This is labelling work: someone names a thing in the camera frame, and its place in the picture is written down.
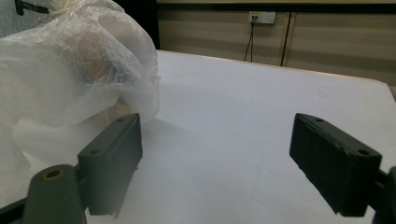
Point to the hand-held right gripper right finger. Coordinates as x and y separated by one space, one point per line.
336 168

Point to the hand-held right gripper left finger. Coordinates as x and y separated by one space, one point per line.
109 168

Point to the clear plastic bag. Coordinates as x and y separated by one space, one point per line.
62 68

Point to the black curtain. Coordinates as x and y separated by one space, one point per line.
140 18

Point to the black horizontal bar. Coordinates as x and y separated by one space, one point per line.
280 8

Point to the white wall socket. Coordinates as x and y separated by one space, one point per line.
262 17

